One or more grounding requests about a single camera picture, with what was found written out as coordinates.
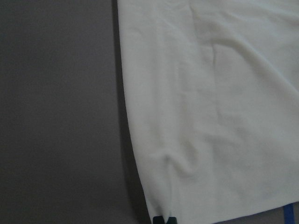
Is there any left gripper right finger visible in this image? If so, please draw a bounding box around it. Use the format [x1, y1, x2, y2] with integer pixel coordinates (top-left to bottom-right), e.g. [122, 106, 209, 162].
[166, 217, 177, 224]

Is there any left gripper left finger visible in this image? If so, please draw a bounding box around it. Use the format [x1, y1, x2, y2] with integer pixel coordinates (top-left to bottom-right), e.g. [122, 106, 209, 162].
[153, 216, 165, 224]

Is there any beige long sleeve shirt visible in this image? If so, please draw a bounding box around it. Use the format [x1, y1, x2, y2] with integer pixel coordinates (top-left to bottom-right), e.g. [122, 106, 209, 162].
[118, 0, 299, 224]

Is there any brown paper table cover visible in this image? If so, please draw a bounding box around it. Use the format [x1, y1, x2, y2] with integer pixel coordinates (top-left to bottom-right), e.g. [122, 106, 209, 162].
[0, 0, 299, 224]

